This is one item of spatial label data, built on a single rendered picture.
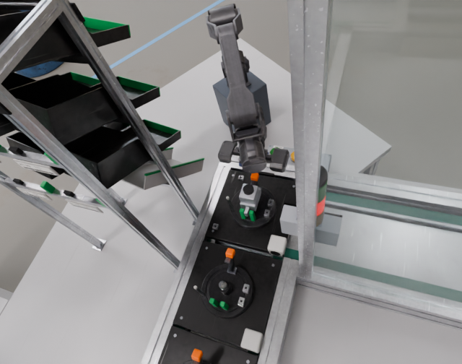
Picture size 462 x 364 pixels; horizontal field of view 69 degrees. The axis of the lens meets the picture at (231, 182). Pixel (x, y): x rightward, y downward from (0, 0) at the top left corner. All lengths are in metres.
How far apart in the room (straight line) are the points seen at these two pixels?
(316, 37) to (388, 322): 0.87
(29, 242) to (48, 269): 1.35
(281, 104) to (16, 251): 2.05
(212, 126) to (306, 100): 1.05
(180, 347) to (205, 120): 0.86
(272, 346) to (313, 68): 0.74
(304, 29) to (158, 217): 1.01
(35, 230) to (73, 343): 1.58
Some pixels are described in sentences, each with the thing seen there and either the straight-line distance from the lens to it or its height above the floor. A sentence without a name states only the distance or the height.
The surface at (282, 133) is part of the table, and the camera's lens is 1.31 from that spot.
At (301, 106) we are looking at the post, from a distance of 0.36.
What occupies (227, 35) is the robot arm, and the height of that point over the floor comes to 1.42.
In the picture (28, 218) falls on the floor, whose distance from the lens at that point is 2.81.
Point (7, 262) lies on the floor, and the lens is 2.75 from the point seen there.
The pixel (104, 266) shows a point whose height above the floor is 0.86.
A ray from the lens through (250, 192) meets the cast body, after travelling 0.91.
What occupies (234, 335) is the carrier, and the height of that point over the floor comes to 0.97.
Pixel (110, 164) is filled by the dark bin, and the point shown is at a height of 1.34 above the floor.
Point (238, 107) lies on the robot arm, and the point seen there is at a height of 1.34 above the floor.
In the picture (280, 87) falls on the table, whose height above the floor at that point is 0.86.
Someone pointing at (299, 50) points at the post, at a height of 1.69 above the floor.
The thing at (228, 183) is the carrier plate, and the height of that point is 0.97.
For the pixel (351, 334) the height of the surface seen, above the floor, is 0.86.
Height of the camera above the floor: 1.88
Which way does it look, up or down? 57 degrees down
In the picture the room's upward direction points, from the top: 20 degrees counter-clockwise
